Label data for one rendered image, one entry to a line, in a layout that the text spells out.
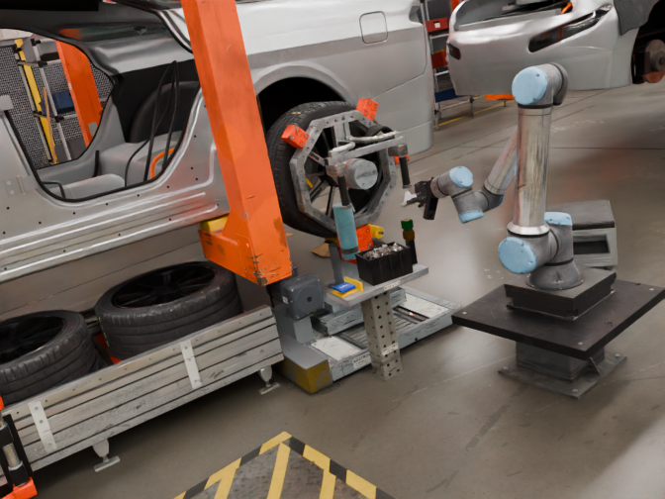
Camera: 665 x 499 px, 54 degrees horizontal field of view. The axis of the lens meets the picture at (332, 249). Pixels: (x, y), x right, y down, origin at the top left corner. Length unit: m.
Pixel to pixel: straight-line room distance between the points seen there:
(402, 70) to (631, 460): 2.30
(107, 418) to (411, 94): 2.30
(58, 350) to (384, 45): 2.22
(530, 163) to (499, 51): 3.10
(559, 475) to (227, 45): 1.94
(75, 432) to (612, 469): 1.95
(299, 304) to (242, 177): 0.72
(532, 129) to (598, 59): 2.87
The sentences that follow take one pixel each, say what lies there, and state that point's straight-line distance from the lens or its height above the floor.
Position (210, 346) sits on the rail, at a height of 0.32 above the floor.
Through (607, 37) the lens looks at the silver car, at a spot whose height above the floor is 1.11.
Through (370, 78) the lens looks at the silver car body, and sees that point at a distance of 3.60.
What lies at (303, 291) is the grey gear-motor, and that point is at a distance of 3.06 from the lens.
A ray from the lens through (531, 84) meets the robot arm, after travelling 2.30.
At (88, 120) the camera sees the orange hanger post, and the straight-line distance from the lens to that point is 5.27.
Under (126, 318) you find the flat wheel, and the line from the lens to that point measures 2.94.
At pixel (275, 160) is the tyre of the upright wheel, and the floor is 0.98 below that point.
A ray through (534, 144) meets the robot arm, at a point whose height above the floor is 0.99.
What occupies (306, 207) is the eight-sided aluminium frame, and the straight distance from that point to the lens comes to 2.97.
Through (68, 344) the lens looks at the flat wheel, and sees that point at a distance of 2.88.
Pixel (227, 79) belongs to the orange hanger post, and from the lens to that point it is 2.64.
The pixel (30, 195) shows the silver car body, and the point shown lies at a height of 1.07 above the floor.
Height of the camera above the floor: 1.46
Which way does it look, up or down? 18 degrees down
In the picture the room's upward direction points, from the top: 11 degrees counter-clockwise
